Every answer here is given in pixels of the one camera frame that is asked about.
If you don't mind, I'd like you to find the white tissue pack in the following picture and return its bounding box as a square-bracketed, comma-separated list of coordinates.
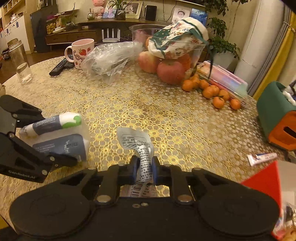
[19, 112, 90, 162]

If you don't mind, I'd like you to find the blueberry snack packet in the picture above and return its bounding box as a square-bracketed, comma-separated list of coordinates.
[272, 202, 296, 241]

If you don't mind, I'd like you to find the small white tube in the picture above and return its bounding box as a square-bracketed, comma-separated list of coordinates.
[247, 153, 278, 166]

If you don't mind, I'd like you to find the red cardboard box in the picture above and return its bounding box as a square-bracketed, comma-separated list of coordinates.
[242, 161, 295, 210]

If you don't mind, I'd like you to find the red apple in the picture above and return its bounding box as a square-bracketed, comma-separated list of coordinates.
[157, 61, 185, 85]
[138, 51, 160, 74]

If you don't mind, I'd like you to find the black remote control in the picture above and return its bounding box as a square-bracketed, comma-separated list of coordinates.
[49, 58, 74, 76]

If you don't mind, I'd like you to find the glass fruit bowl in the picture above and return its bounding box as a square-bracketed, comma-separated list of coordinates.
[130, 18, 209, 86]

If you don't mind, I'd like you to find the clear plastic bag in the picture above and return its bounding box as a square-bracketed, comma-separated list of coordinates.
[81, 41, 142, 85]

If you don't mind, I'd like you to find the green orange tissue box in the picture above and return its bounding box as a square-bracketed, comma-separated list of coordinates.
[256, 81, 295, 151]

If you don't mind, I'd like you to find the pink strawberry mug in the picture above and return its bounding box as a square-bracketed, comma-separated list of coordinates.
[64, 39, 95, 69]

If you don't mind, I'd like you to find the potted green plant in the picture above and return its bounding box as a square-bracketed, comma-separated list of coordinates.
[200, 1, 257, 71]

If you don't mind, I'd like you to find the patterned cloth bag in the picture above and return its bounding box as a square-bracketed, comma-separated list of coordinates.
[148, 17, 209, 59]

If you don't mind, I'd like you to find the yellow curtain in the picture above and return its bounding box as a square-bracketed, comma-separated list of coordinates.
[252, 21, 296, 100]

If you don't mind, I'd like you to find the wooden tv cabinet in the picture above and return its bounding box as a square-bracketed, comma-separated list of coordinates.
[45, 19, 169, 45]

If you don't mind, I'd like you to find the blue photo card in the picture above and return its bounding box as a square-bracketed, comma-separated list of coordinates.
[190, 9, 208, 26]

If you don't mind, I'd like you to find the framed photo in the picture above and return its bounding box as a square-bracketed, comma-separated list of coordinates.
[125, 1, 143, 19]

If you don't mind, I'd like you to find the black speaker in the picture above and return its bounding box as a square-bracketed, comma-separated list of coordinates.
[144, 5, 157, 21]

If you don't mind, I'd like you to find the pink pig plush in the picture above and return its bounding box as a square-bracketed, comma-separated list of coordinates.
[92, 0, 105, 19]

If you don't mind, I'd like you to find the portrait photo frame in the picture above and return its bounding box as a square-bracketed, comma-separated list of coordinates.
[171, 8, 190, 23]

